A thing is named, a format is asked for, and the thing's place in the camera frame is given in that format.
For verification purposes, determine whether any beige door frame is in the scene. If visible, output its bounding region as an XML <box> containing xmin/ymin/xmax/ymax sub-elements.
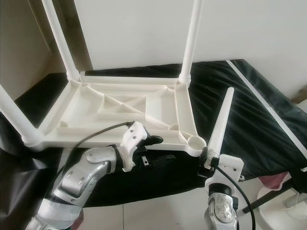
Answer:
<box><xmin>29</xmin><ymin>0</ymin><xmax>58</xmax><ymax>48</ymax></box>

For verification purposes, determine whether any black table cloth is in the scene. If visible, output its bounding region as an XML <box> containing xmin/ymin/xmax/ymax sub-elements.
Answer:
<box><xmin>0</xmin><ymin>58</ymin><xmax>307</xmax><ymax>230</ymax></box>

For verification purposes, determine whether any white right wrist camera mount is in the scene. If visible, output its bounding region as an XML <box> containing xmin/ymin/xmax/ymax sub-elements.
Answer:
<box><xmin>204</xmin><ymin>154</ymin><xmax>244</xmax><ymax>192</ymax></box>

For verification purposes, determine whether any white round stand base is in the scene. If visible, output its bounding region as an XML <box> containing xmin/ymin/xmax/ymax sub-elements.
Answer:
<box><xmin>257</xmin><ymin>187</ymin><xmax>307</xmax><ymax>230</ymax></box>

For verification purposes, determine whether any white plastic children table top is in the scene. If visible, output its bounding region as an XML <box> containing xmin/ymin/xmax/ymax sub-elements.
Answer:
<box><xmin>36</xmin><ymin>71</ymin><xmax>207</xmax><ymax>156</ymax></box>

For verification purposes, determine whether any black stand bar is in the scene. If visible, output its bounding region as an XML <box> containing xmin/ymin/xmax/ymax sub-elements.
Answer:
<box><xmin>242</xmin><ymin>180</ymin><xmax>307</xmax><ymax>214</ymax></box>

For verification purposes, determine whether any pink cloth item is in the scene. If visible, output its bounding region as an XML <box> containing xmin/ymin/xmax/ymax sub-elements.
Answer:
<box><xmin>259</xmin><ymin>174</ymin><xmax>291</xmax><ymax>190</ymax></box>

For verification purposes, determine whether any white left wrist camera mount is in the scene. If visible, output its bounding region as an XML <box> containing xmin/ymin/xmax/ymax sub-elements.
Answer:
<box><xmin>119</xmin><ymin>121</ymin><xmax>148</xmax><ymax>172</ymax></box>

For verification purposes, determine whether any small tan object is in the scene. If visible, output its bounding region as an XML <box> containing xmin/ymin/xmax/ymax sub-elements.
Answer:
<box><xmin>290</xmin><ymin>89</ymin><xmax>307</xmax><ymax>104</ymax></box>

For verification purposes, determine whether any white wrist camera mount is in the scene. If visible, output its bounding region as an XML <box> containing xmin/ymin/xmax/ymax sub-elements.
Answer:
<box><xmin>119</xmin><ymin>121</ymin><xmax>148</xmax><ymax>172</ymax></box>
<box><xmin>204</xmin><ymin>154</ymin><xmax>244</xmax><ymax>192</ymax></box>

